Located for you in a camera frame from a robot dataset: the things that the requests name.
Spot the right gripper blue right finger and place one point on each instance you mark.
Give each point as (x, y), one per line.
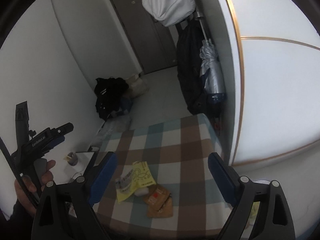
(225, 178)

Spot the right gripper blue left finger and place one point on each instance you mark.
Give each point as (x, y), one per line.
(99, 177)

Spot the yellow printed plastic bag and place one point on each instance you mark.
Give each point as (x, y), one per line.
(137, 178)

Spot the orange-brown snack packet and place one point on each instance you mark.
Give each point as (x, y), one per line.
(156, 197)

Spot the white side table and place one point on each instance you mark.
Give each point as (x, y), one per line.
(82, 160)

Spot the grey pen holder cup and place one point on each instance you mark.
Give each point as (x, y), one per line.
(72, 159)

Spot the white crumpled tissue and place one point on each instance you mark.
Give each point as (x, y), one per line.
(141, 191)

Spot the grey plastic parcel bag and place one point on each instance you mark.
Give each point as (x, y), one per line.
(115, 125)

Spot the checkered tablecloth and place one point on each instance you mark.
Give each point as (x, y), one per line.
(177, 154)

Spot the white frosted sliding window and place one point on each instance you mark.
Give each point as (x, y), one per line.
(277, 74)

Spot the black backpack on floor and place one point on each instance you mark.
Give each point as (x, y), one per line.
(110, 93)

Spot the beige paper bag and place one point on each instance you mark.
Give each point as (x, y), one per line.
(137, 86)

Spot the silver folded umbrella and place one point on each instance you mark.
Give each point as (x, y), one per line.
(211, 72)

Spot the grey-brown door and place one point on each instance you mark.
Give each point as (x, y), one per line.
(152, 42)

